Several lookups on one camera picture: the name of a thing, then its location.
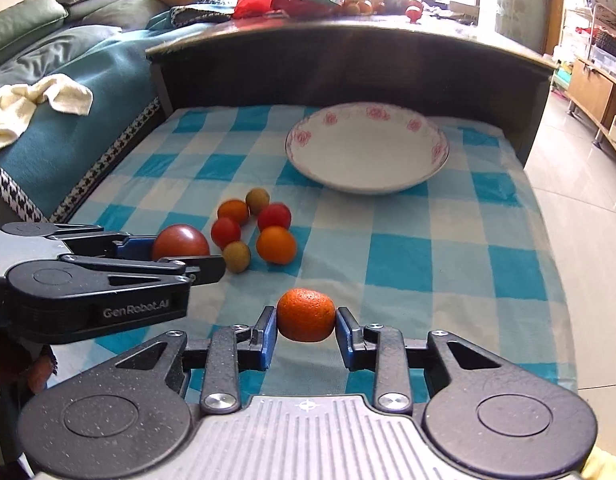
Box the grey green sofa cushion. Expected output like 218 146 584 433
0 0 68 66

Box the orange tangerine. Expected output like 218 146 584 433
217 198 250 226
256 226 297 266
276 288 336 342

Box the brown longan back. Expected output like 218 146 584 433
245 188 270 216

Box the dark wooden table backboard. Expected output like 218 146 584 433
146 16 555 162

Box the teal sofa blanket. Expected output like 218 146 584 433
0 29 183 226

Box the white floral bowl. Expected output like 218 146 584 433
285 102 450 195

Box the red cherry tomato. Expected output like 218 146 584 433
257 203 291 231
210 217 242 250

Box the blue checkered tablecloth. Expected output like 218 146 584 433
74 106 577 389

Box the large dark red tomato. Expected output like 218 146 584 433
152 223 210 261

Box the red cherry tomato front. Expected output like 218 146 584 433
210 217 242 250

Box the wooden tv cabinet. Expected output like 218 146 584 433
566 56 616 152

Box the cream cloth on sofa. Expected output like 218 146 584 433
0 74 94 151

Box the red cherry tomato back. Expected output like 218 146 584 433
257 203 291 231

